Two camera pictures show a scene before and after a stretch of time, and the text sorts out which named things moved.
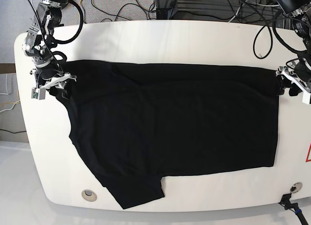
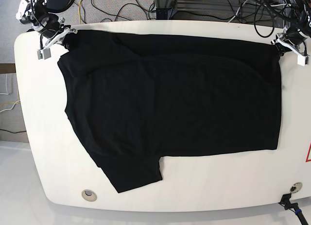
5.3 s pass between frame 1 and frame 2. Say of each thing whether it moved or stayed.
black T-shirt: moved
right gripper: moved
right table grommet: stayed
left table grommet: stayed
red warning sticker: stayed
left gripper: moved
